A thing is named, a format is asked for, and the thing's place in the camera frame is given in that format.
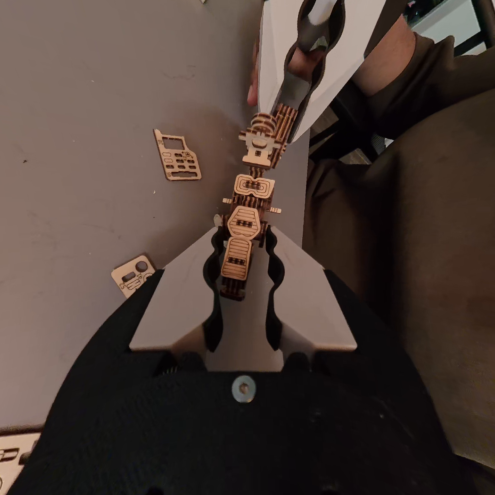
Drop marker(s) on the person's right forearm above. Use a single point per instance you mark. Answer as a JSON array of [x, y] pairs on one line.
[[386, 58]]

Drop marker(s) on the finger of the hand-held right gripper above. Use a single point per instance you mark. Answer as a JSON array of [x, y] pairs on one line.
[[274, 46], [355, 31]]

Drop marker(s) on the grey desk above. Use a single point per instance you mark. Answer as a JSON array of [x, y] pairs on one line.
[[77, 85]]

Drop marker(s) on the wooden motorcycle model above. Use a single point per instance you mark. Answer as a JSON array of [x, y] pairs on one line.
[[236, 263]]

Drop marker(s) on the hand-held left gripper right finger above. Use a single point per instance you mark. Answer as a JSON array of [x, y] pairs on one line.
[[313, 305]]

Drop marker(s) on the large wooden part sheet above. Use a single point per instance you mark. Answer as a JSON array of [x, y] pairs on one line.
[[13, 456]]

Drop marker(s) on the wooden part sheet with holes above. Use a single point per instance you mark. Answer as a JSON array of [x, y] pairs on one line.
[[129, 276]]

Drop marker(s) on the person's right hand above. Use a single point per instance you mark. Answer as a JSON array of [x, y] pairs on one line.
[[253, 77]]

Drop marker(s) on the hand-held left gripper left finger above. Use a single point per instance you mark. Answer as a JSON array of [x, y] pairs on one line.
[[174, 305]]

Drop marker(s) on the wooden part sheet with slots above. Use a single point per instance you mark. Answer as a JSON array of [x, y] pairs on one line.
[[178, 154]]

